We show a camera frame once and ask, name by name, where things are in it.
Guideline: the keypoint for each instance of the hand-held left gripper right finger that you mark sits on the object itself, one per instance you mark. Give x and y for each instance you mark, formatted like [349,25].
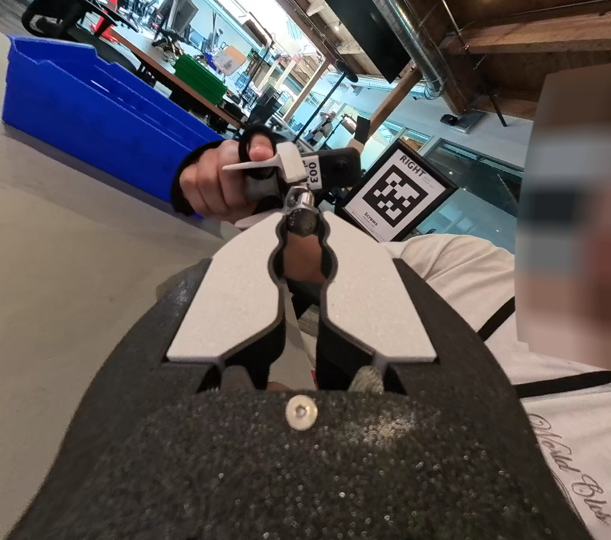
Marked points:
[382,306]

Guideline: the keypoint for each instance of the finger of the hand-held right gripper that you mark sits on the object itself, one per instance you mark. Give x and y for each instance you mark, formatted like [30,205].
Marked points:
[248,164]
[291,162]

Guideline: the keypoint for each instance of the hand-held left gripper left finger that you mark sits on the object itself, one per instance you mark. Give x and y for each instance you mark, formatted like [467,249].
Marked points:
[224,301]

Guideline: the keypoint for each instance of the steel hex bolt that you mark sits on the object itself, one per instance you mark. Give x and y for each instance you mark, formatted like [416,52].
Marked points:
[303,200]

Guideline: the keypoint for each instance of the blue plastic bin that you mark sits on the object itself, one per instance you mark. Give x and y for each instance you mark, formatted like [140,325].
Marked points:
[95,110]

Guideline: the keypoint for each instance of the person's right forearm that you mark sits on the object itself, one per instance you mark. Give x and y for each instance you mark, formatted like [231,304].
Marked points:
[305,263]

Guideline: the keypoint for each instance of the person's right hand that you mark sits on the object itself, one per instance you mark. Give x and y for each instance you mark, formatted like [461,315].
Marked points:
[215,191]

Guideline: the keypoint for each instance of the framed marker sign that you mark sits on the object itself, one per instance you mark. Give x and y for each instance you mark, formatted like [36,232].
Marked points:
[401,191]

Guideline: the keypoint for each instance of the green plastic crate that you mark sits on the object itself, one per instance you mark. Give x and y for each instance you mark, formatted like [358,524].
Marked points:
[200,81]

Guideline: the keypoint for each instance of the black boom stand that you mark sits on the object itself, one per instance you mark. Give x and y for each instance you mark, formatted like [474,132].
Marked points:
[347,72]

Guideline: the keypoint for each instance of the person in white shirt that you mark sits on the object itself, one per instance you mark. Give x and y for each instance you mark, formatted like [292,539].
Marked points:
[477,291]

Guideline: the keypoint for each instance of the long wooden table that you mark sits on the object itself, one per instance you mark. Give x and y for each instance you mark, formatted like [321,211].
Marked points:
[157,68]

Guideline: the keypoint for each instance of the silver ventilation duct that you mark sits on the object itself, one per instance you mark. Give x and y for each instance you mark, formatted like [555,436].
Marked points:
[401,24]

